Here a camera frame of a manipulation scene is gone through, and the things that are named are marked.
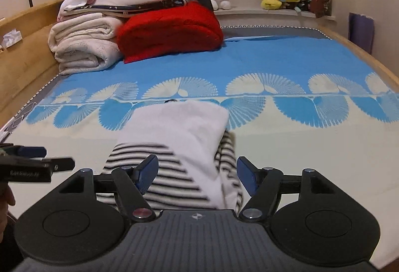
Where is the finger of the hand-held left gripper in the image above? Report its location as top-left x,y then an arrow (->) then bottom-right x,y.
31,157 -> 76,173
0,143 -> 47,161

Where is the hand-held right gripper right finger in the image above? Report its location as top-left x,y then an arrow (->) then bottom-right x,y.
236,156 -> 343,223

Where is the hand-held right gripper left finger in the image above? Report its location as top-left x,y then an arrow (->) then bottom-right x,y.
58,154 -> 160,223

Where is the black white striped hoodie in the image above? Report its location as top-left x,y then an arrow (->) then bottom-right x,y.
101,99 -> 245,211

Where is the person's left hand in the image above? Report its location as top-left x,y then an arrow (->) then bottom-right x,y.
0,187 -> 17,232

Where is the tissue pack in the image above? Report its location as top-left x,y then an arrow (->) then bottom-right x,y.
1,28 -> 23,49

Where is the folded cream white blanket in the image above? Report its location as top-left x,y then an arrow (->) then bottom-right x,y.
48,13 -> 126,76

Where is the blue patterned bed sheet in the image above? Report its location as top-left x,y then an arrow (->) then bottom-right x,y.
0,35 -> 399,263

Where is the folded red blanket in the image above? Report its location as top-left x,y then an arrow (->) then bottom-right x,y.
116,0 -> 225,64

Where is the white windowsill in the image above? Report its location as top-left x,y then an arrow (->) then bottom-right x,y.
214,8 -> 338,27

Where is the navy patterned folded blanket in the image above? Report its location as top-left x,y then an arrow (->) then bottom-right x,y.
60,0 -> 189,20

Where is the purple board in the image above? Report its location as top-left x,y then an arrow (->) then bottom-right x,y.
347,12 -> 375,55

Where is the wooden bed frame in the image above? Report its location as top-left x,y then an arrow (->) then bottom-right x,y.
0,0 -> 399,132

